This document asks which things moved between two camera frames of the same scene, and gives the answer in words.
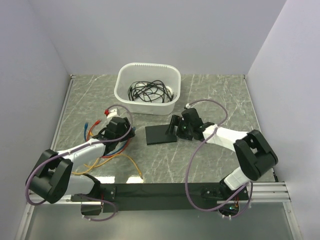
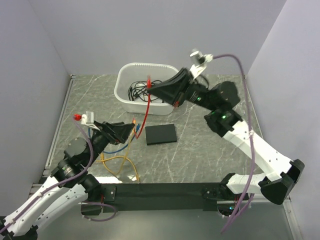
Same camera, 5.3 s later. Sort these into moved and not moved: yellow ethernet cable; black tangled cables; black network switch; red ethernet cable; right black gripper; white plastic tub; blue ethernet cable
Moved: blue ethernet cable; yellow ethernet cable; right black gripper; red ethernet cable
Not moved: white plastic tub; black network switch; black tangled cables
